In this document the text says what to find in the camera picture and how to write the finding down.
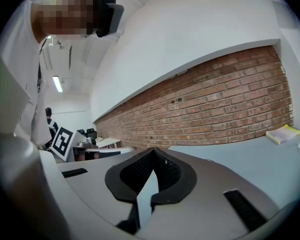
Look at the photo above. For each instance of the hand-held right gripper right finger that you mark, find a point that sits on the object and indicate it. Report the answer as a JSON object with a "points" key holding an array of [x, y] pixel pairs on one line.
{"points": [[202, 204]]}

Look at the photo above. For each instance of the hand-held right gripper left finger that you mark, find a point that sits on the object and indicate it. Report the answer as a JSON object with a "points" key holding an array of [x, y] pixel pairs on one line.
{"points": [[95, 189]]}

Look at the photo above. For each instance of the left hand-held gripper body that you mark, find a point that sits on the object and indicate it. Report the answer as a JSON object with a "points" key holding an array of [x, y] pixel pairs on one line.
{"points": [[62, 141]]}

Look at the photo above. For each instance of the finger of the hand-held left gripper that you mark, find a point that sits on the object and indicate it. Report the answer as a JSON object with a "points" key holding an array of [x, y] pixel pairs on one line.
{"points": [[115, 150]]}

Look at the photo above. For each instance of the white side table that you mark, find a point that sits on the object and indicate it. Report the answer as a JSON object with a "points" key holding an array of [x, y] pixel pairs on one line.
{"points": [[108, 142]]}

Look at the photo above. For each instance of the black office chair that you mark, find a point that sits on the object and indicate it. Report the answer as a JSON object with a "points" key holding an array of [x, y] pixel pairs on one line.
{"points": [[87, 132]]}

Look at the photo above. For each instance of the ceiling tube light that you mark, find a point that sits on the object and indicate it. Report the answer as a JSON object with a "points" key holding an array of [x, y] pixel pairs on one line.
{"points": [[57, 84]]}

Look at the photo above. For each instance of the person's white t-shirt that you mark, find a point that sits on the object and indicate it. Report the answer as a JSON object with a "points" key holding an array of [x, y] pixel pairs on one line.
{"points": [[22, 59]]}

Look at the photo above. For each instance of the person's head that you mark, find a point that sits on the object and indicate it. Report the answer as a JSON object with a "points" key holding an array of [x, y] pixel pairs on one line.
{"points": [[65, 11]]}

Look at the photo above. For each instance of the black head-worn camera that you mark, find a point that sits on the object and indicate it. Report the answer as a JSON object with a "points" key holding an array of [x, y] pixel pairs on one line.
{"points": [[110, 14]]}

